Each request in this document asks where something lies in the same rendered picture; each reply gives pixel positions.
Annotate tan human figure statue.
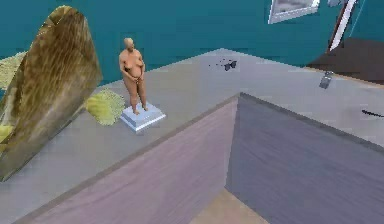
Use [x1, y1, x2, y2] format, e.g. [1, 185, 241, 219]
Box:
[118, 37, 167, 134]

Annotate small grey metal box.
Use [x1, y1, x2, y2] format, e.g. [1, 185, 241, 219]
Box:
[318, 70, 334, 90]

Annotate brown arched textured slab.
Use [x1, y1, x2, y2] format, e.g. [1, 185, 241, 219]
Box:
[0, 5, 103, 183]

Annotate yellow green leafy lump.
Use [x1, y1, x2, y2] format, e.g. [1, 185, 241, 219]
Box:
[84, 88, 126, 127]

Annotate grey wooden cabinet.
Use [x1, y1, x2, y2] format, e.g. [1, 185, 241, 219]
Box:
[0, 48, 384, 224]

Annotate thin black pen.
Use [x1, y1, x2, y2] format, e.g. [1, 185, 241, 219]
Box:
[361, 109, 384, 118]

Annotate white framed painting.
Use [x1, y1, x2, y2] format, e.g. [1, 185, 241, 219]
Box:
[267, 0, 321, 25]

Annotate white door frame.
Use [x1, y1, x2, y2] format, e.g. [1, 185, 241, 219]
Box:
[327, 0, 358, 53]

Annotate small black sunglasses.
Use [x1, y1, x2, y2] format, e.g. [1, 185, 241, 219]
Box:
[223, 60, 238, 72]

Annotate pale yellow leafy lump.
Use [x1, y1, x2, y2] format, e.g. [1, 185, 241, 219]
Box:
[0, 50, 29, 91]

